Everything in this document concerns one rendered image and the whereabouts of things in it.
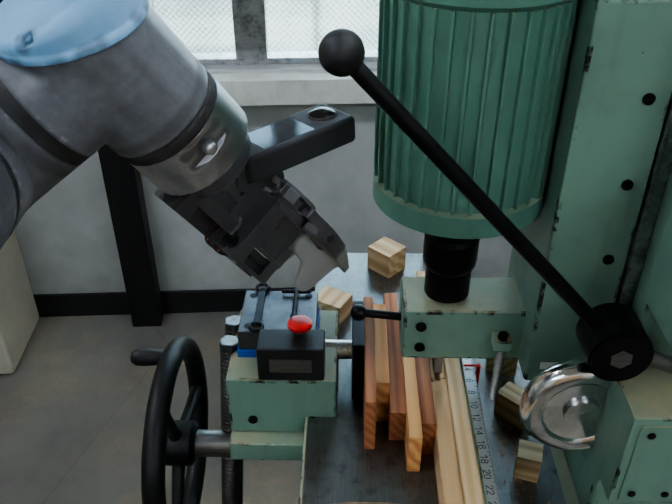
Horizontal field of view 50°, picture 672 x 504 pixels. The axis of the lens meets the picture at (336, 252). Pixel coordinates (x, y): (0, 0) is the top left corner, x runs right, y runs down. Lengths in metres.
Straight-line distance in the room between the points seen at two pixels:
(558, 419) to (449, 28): 0.42
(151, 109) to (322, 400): 0.51
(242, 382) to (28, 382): 1.61
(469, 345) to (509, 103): 0.32
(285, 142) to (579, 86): 0.26
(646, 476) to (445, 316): 0.25
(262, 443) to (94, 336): 1.66
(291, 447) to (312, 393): 0.08
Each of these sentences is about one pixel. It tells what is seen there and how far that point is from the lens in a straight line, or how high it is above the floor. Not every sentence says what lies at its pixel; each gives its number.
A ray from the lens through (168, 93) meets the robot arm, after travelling 0.50.
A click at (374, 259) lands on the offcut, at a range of 1.15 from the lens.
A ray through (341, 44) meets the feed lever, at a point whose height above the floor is 1.41.
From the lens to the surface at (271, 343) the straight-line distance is 0.87.
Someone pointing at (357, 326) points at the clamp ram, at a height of 0.99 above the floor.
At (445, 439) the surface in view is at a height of 0.94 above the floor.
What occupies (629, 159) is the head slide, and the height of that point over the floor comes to 1.28.
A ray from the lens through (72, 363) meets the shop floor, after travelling 2.47.
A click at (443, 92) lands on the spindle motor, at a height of 1.34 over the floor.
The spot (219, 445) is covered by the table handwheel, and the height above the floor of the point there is 0.82.
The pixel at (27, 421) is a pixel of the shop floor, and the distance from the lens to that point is 2.33.
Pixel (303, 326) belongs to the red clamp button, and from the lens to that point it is 0.86.
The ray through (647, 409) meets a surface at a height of 1.08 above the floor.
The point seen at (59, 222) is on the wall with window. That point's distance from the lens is 2.47.
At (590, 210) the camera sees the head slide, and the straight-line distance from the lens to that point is 0.73.
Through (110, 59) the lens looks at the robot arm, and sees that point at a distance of 0.48.
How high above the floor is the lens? 1.57
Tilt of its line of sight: 34 degrees down
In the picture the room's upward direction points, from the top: straight up
